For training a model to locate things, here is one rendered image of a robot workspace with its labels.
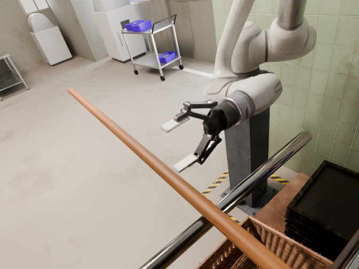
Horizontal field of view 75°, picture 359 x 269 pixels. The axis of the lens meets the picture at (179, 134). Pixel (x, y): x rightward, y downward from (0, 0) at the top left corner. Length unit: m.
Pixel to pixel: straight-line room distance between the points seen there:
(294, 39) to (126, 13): 4.59
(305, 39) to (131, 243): 1.68
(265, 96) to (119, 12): 4.89
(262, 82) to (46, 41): 6.74
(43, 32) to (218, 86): 6.58
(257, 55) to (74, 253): 1.83
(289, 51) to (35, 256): 2.20
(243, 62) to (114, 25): 4.35
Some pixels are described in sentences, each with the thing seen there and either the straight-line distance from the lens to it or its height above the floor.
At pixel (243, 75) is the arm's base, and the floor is 1.04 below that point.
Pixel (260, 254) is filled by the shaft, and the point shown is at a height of 1.21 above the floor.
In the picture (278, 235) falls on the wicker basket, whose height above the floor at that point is 0.76.
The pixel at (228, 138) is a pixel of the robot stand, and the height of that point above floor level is 0.60.
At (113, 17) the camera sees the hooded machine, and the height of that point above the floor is 0.93.
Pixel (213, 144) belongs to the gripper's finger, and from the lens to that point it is 0.68.
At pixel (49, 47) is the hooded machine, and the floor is 0.47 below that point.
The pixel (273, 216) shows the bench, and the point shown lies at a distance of 1.20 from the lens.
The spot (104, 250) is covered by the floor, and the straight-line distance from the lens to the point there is 2.00.
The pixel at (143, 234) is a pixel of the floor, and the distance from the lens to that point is 1.94.
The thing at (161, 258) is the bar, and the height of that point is 1.17.
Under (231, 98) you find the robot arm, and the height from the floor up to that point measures 1.24.
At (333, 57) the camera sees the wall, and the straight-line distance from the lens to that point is 1.59.
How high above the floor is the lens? 1.57
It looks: 36 degrees down
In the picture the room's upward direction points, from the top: 14 degrees counter-clockwise
